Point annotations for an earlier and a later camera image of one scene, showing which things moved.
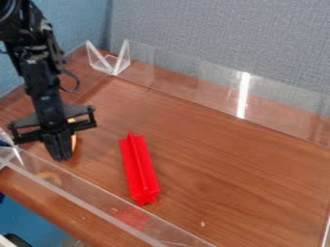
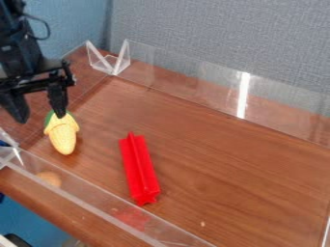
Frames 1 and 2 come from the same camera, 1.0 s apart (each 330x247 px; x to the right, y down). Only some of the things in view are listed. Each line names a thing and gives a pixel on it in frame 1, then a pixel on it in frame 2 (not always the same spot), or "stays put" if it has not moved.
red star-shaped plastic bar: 141,177 stays put
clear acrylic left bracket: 8,150 stays put
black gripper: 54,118 → 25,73
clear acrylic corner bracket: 112,65 stays put
